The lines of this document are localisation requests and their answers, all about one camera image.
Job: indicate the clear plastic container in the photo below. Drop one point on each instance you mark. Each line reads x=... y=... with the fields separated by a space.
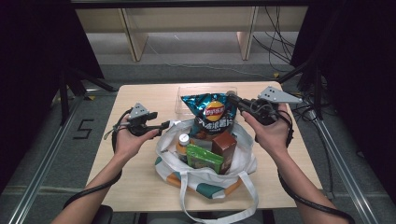
x=186 y=102

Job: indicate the aluminium floor rail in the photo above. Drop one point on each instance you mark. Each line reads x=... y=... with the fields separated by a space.
x=42 y=172
x=351 y=183

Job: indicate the brown carton box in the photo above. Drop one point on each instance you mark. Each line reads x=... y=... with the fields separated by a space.
x=224 y=146

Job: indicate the black curtain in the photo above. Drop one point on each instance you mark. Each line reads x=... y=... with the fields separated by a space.
x=31 y=62
x=367 y=77

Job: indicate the white patterned tote bag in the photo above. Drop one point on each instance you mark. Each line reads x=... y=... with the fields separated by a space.
x=239 y=155

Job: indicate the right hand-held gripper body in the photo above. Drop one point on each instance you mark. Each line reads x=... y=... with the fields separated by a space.
x=264 y=112

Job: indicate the black metal stand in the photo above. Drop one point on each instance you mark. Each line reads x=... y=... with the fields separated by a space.
x=317 y=93
x=63 y=99

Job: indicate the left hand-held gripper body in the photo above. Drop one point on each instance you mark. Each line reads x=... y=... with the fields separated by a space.
x=138 y=126

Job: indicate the orange drink bottle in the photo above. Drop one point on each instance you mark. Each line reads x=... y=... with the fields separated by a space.
x=183 y=149

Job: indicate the person's right hand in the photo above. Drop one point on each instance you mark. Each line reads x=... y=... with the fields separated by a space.
x=274 y=137

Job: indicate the beige wooden desk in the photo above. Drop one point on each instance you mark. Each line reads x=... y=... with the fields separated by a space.
x=218 y=18

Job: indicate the green snack packet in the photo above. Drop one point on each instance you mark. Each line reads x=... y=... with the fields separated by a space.
x=202 y=158

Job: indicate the black tape floor mark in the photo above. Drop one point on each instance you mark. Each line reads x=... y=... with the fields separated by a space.
x=81 y=137

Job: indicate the black chair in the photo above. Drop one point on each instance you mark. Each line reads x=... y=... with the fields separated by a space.
x=104 y=215

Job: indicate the blue chip bag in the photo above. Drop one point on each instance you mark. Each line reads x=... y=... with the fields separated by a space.
x=211 y=124

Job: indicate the person's left hand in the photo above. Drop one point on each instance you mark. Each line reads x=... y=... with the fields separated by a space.
x=129 y=144

